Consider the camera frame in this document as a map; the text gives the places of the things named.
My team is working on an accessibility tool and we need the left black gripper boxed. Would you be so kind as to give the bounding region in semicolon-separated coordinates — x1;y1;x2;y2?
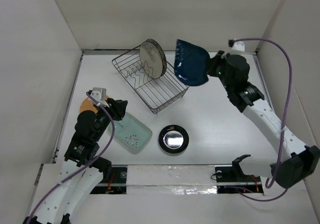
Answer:
93;97;127;141

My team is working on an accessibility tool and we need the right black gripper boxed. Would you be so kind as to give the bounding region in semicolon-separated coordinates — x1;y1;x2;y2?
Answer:
205;50;233;92

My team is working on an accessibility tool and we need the dark blue leaf-shaped dish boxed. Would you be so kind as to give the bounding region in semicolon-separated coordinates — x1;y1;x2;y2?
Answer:
173;39;210;87

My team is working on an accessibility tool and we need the cream plate with tree pattern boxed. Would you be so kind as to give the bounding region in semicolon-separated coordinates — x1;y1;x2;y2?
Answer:
139;39;167;79

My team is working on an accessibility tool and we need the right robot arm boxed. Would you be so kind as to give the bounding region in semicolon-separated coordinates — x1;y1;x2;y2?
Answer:
206;50;320;189

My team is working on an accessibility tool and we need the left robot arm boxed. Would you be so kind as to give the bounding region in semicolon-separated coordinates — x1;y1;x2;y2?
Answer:
24;96;128;224

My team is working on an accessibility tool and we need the light green rectangular tray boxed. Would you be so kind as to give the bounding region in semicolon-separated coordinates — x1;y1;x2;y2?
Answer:
114;112;153;153

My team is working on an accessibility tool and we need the black round glossy plate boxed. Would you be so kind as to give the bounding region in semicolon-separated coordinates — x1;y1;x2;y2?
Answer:
158;125;190;155

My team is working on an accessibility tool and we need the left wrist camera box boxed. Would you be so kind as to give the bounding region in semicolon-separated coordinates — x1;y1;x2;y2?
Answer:
90;87;108;102

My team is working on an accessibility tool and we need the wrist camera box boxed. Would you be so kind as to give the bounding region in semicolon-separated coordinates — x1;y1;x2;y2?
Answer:
228;39;245;52
90;87;108;102

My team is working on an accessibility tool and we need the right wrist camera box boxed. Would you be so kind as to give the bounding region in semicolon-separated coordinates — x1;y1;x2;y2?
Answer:
228;39;245;52

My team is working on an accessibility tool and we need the grey wire dish rack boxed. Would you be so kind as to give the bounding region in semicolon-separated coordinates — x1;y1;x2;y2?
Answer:
112;45;189;114

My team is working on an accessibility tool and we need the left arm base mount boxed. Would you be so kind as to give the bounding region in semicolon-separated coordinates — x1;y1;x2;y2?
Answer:
90;165;128;195

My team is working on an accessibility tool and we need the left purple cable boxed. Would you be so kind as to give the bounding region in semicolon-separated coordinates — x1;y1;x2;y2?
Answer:
24;90;116;224

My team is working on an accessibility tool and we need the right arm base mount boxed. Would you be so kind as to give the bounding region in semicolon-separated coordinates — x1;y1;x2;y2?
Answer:
210;155;264;194

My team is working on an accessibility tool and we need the metal front rail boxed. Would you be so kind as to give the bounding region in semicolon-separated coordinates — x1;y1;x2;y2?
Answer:
97;177;261;188

